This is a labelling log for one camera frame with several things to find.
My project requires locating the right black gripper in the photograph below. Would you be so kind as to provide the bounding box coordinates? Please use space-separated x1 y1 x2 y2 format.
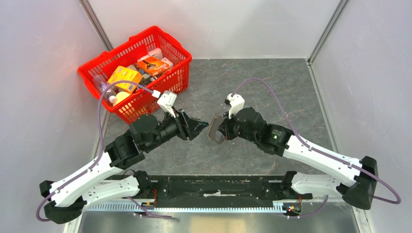
217 108 258 144

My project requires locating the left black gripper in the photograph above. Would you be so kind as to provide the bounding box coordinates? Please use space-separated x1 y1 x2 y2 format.
145 106 209 152

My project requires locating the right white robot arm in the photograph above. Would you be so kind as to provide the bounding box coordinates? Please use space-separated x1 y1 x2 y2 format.
207 107 378 210

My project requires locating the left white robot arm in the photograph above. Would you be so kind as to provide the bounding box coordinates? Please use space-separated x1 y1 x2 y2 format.
36 110 208 224

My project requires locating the red plastic shopping basket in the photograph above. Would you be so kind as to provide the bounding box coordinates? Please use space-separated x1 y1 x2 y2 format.
77 25 193 127

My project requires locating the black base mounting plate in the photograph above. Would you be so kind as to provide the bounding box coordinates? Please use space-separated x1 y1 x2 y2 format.
121 175 329 208

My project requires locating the yellow round ball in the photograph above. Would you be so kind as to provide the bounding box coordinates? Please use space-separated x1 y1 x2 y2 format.
113 91 130 106

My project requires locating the white small box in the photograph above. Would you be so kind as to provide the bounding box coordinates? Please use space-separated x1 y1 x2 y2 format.
137 48 164 62

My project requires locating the yellow orange carton box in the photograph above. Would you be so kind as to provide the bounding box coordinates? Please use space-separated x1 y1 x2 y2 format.
107 66 143 94

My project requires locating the clear plastic bottle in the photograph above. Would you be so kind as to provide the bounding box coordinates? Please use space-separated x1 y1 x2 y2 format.
93 74 117 104

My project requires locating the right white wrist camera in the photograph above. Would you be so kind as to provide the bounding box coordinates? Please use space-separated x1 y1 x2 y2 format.
224 93 245 119

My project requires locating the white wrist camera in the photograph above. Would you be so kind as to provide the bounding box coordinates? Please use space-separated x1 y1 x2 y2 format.
224 93 245 119
157 90 177 118

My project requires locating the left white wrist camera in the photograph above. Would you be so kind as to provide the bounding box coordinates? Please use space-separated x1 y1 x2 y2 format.
157 90 177 118

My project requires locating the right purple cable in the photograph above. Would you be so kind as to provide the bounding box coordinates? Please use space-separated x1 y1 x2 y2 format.
231 77 402 220

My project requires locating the purple cable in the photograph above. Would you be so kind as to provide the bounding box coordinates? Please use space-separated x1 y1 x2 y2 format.
231 77 402 220
35 80 162 222

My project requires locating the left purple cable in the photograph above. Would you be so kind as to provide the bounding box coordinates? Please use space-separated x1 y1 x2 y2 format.
35 80 162 222

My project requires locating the white slotted cable duct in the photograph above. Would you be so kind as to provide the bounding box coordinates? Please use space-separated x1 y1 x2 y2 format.
84 200 286 213

